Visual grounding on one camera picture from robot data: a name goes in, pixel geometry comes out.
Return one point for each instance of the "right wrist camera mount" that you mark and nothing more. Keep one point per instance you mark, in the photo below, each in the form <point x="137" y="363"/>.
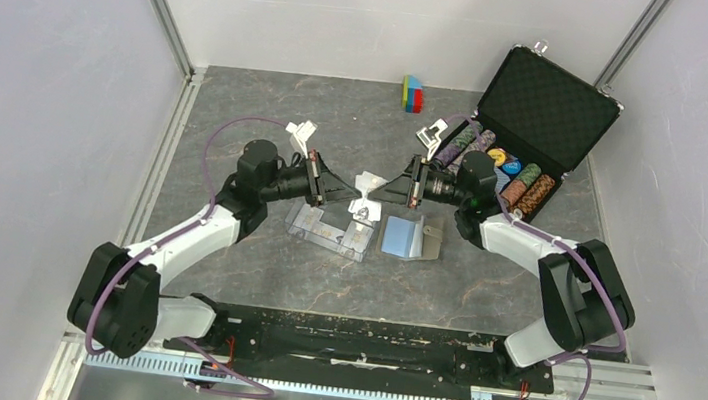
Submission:
<point x="431" y="136"/>

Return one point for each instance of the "credit card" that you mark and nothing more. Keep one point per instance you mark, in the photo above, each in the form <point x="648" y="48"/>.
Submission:
<point x="328" y="232"/>
<point x="362" y="209"/>

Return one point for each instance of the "black poker chip case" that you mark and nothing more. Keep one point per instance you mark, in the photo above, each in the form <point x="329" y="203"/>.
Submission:
<point x="543" y="114"/>

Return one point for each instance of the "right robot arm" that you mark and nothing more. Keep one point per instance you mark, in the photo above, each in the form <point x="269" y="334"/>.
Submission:
<point x="584" y="299"/>

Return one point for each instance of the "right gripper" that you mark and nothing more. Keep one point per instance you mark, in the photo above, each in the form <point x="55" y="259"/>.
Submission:
<point x="400" y="190"/>

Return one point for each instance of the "clear plastic card sleeve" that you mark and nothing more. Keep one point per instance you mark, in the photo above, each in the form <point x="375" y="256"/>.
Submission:
<point x="357" y="237"/>

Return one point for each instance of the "colourful toy block stack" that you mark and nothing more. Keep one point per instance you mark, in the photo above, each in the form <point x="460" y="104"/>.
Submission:
<point x="412" y="95"/>

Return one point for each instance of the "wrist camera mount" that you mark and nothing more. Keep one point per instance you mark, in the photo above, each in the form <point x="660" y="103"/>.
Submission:
<point x="431" y="136"/>
<point x="300" y="134"/>

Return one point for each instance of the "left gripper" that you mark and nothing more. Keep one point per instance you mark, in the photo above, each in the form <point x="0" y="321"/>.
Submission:
<point x="324" y="186"/>

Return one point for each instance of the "blue dealer chip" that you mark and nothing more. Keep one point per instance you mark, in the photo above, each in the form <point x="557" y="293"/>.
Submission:
<point x="511" y="168"/>

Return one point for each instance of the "white slotted cable duct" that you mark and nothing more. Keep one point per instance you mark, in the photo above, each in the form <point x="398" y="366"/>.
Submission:
<point x="189" y="367"/>

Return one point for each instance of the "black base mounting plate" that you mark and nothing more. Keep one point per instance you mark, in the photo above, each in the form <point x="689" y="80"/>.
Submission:
<point x="365" y="354"/>

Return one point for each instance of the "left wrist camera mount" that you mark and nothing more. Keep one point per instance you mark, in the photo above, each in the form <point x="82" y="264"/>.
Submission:
<point x="300" y="134"/>

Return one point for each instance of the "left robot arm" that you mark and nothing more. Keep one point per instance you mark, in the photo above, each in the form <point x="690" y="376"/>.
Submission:
<point x="119" y="304"/>

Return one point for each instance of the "yellow dealer chip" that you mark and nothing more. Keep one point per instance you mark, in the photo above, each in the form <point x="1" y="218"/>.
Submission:
<point x="498" y="155"/>

